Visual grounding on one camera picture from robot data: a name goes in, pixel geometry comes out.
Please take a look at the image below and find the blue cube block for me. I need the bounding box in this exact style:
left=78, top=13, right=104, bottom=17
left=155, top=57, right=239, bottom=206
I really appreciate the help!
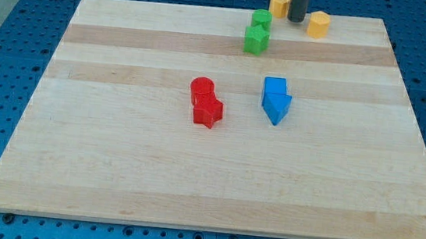
left=261, top=76, right=287, bottom=106

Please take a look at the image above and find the yellow hexagon block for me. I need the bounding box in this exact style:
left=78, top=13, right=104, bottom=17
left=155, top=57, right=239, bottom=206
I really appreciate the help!
left=306, top=11, right=331, bottom=39

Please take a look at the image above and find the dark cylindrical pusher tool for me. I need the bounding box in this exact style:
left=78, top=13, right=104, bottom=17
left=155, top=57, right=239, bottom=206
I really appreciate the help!
left=287, top=0, right=310, bottom=23

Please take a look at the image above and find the blue triangle block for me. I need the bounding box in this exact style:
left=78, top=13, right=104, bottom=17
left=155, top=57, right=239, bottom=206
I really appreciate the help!
left=262, top=93, right=293, bottom=126

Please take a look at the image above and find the wooden board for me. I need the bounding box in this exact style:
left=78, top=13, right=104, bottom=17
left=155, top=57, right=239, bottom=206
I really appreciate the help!
left=0, top=0, right=426, bottom=239

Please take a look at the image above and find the green star block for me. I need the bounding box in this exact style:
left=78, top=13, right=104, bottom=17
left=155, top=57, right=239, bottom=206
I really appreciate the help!
left=243, top=25, right=270, bottom=55

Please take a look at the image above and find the red cylinder block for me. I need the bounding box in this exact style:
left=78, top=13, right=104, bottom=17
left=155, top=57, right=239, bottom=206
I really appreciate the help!
left=190, top=77, right=215, bottom=105

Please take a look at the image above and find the red star block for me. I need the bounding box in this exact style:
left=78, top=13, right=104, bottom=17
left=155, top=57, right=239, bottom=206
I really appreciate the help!
left=193, top=95, right=224, bottom=129

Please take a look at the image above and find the green cylinder block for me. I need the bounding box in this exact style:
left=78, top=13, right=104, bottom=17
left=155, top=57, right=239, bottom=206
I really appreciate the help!
left=251, top=9, right=272, bottom=31

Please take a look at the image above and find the yellow heart block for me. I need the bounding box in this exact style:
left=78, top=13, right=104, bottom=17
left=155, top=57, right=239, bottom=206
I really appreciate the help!
left=269, top=0, right=292, bottom=19

